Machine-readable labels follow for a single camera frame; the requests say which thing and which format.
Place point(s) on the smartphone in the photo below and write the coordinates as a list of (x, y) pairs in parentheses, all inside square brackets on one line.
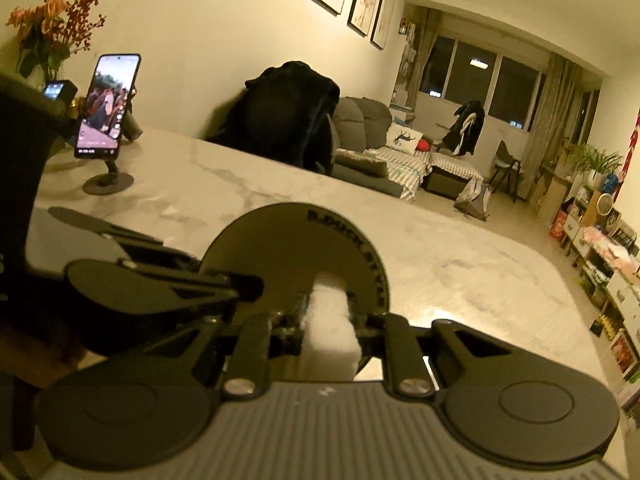
[(106, 105)]

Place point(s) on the checked sofa cover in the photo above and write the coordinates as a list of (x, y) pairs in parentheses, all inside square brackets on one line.
[(415, 170)]

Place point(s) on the red printed bucket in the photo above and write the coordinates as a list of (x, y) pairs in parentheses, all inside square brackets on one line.
[(558, 225)]

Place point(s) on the wooden desk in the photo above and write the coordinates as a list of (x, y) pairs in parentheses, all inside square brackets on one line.
[(555, 190)]

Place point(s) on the black fleece coat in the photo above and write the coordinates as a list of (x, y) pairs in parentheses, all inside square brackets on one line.
[(275, 115)]

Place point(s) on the narrow framed picture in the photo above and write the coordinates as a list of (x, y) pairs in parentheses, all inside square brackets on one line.
[(382, 17)]

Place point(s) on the white sponge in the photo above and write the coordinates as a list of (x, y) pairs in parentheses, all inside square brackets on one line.
[(327, 330)]

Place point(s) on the grey-green sofa cushion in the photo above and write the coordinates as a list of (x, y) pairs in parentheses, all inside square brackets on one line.
[(360, 165)]

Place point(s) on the yellow bowl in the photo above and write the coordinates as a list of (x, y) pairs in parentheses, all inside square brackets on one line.
[(280, 240)]

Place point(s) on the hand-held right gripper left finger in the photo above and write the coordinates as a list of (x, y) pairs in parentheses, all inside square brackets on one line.
[(287, 327)]

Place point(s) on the orange and red flower bouquet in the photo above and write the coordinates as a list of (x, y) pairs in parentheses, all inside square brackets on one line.
[(55, 25)]

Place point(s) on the dark wooden chair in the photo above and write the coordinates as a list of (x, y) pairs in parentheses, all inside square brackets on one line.
[(505, 165)]

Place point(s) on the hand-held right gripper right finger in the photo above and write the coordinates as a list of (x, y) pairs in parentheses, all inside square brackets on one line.
[(362, 330)]

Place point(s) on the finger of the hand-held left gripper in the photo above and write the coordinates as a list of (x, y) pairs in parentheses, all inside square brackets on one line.
[(160, 259), (247, 290)]

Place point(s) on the black and white jacket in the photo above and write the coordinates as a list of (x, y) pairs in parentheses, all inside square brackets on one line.
[(465, 127)]

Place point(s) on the small black action camera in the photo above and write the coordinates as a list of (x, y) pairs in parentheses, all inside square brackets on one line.
[(59, 94)]

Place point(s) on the pink cloth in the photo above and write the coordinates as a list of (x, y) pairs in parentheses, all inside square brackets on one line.
[(612, 250)]

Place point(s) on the round table mirror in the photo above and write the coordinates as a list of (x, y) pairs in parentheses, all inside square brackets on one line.
[(605, 207)]

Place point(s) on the red cushion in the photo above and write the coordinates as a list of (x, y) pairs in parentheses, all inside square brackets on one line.
[(425, 146)]

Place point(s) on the potted green plant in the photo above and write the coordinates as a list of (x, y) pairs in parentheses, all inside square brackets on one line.
[(595, 160)]

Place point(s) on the deer print pillow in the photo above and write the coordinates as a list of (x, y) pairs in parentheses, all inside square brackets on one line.
[(405, 139)]

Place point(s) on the small wall ornament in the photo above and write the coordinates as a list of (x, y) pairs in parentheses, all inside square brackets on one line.
[(406, 26)]

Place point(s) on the blue toy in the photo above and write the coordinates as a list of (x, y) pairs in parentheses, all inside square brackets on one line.
[(611, 182)]

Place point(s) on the black phone stand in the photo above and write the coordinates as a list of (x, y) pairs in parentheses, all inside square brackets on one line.
[(108, 182)]

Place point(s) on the grey sofa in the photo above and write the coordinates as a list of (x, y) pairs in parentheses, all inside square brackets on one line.
[(360, 120)]

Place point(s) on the window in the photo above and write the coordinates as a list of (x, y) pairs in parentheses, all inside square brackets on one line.
[(475, 80)]

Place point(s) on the white low cabinet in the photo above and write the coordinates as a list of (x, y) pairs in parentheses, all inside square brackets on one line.
[(620, 300)]

